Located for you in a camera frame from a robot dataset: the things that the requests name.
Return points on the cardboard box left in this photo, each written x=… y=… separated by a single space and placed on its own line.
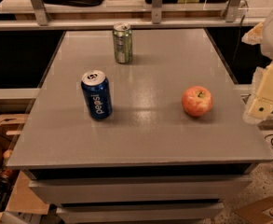
x=18 y=204

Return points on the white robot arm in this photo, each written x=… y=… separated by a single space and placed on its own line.
x=266 y=46

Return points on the cardboard piece on floor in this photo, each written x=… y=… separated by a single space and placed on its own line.
x=260 y=212

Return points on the green soda can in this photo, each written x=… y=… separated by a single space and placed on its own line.
x=122 y=38

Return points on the red apple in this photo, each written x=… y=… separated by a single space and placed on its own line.
x=197 y=101

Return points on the metal shelf rail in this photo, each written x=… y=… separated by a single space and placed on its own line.
x=107 y=24

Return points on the grey drawer cabinet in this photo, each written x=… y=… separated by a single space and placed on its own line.
x=149 y=160

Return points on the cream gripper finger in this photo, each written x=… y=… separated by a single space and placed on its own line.
x=254 y=36
x=260 y=103

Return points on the blue pepsi can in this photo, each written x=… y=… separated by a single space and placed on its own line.
x=96 y=91

